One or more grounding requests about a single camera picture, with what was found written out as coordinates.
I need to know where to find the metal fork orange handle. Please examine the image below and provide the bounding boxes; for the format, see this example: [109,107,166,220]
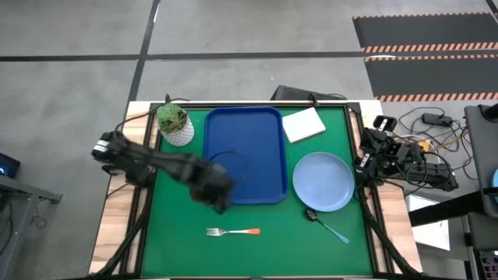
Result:
[205,227,261,237]

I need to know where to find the black floor mat orange-striped edge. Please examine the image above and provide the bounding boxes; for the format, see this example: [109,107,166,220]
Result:
[352,12,498,54]
[363,54,498,103]

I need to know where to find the black power adapter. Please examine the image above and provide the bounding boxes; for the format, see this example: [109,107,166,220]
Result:
[422,112,454,127]

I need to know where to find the black floor cable tangle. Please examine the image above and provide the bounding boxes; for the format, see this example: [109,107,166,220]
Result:
[396,107,478,182]

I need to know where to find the green table mat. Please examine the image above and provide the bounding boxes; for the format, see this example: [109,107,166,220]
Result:
[140,107,375,278]

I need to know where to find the potted plant white patterned pot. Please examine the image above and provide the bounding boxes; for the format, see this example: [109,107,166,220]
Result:
[156,101,195,148]

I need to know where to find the black aluminium rig frame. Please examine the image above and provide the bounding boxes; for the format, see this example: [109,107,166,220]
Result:
[89,100,425,280]

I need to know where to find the metal spoon teal handle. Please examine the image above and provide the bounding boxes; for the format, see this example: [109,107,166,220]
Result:
[304,208,351,246]

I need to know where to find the black flat device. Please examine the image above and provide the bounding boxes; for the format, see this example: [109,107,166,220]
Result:
[270,84,348,102]

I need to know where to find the grey metal desk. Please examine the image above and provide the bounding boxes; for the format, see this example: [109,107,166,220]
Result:
[0,174,63,280]

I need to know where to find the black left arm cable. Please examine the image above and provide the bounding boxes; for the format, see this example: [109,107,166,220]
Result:
[114,93,191,133]

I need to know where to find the black device blue light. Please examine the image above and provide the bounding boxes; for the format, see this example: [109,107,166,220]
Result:
[0,152,21,179]

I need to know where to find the white square pad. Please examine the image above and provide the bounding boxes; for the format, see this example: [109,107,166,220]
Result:
[281,106,328,145]

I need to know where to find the dark blue plastic tray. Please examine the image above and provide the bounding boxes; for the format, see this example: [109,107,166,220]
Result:
[202,106,289,206]

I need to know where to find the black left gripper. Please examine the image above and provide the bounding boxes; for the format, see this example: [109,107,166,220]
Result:
[182,155,236,215]

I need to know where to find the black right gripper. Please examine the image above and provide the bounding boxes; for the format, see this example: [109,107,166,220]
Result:
[352,128,402,184]

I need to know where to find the white box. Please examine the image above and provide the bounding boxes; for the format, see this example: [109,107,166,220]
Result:
[404,194,451,252]

